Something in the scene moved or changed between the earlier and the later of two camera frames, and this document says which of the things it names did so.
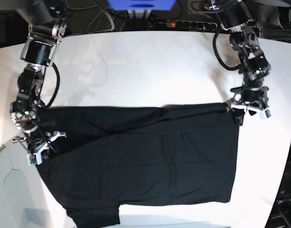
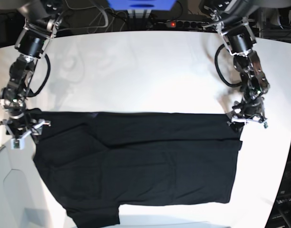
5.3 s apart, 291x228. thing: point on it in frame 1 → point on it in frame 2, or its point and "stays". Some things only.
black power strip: x=192 y=24 stays
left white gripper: x=45 y=154 → x=21 y=138
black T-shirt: x=114 y=156 stays
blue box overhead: x=166 y=5 stays
